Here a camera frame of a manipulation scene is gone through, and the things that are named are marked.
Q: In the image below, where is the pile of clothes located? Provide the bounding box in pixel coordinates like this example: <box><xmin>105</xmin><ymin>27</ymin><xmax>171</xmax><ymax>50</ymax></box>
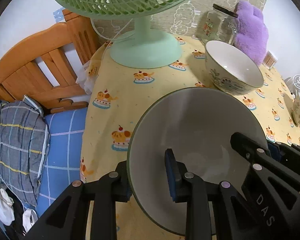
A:
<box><xmin>4</xmin><ymin>189</ymin><xmax>26</xmax><ymax>240</ymax></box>

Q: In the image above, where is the white crumpled cloth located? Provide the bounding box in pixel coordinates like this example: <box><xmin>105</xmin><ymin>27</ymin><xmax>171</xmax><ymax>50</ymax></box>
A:
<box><xmin>0</xmin><ymin>179</ymin><xmax>15</xmax><ymax>226</ymax></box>

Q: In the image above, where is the white clip fan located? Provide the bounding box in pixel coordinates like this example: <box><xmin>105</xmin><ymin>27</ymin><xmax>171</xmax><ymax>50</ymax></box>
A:
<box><xmin>284</xmin><ymin>74</ymin><xmax>300</xmax><ymax>98</ymax></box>

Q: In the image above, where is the grey plaid pillow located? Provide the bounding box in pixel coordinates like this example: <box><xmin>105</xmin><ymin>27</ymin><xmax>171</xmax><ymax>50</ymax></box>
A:
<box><xmin>0</xmin><ymin>95</ymin><xmax>50</xmax><ymax>206</ymax></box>

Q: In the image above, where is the cotton swab container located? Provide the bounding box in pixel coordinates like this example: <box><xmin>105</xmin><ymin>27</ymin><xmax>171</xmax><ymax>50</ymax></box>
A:
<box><xmin>262</xmin><ymin>51</ymin><xmax>278</xmax><ymax>70</ymax></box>

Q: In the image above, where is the purple plush toy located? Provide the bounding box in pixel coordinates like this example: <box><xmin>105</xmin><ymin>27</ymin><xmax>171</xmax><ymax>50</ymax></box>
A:
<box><xmin>234</xmin><ymin>0</ymin><xmax>269</xmax><ymax>66</ymax></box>

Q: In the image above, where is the green desk fan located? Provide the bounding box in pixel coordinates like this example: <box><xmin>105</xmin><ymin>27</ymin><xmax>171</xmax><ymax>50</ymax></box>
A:
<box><xmin>55</xmin><ymin>0</ymin><xmax>185</xmax><ymax>69</ymax></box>

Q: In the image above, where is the glass jar with dark lid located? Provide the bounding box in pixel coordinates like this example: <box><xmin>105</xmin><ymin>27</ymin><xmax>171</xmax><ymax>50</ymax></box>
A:
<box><xmin>196</xmin><ymin>3</ymin><xmax>238</xmax><ymax>45</ymax></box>

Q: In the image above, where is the wooden bed headboard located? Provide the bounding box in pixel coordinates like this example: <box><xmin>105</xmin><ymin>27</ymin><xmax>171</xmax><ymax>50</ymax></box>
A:
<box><xmin>0</xmin><ymin>9</ymin><xmax>100</xmax><ymax>113</ymax></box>

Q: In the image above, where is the green patterned wall cloth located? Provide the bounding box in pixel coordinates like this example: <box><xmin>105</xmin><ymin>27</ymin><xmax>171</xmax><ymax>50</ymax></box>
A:
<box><xmin>89</xmin><ymin>0</ymin><xmax>267</xmax><ymax>40</ymax></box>

